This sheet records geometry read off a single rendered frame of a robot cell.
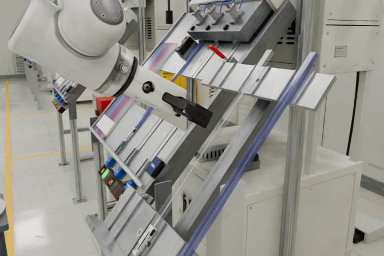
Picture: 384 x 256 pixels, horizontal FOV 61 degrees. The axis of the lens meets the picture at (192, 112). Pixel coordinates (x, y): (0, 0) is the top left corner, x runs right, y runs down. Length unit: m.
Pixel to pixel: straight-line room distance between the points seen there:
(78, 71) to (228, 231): 0.45
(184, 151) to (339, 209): 0.82
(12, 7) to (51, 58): 9.13
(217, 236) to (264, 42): 0.58
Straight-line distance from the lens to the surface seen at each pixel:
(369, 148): 2.76
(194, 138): 0.94
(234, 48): 1.09
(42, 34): 0.47
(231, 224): 0.74
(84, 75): 0.49
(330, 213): 1.50
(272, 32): 1.05
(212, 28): 1.16
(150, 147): 1.06
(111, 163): 1.20
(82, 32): 0.43
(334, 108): 2.88
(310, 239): 1.47
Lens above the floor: 1.14
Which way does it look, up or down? 14 degrees down
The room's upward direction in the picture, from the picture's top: straight up
